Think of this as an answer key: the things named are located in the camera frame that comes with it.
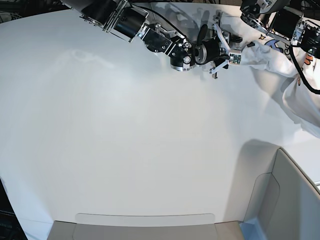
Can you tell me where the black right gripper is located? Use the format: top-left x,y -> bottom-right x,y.
195,11 -> 255,79

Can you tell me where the white printed t-shirt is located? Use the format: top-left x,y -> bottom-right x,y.
222,13 -> 320,138

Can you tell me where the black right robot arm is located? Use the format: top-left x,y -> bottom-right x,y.
62,0 -> 243,77

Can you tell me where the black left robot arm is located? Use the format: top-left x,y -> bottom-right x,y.
240,0 -> 320,95

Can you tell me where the grey cardboard box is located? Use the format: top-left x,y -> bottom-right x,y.
48,148 -> 320,240

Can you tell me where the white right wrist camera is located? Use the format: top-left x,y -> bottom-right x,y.
228,49 -> 242,66

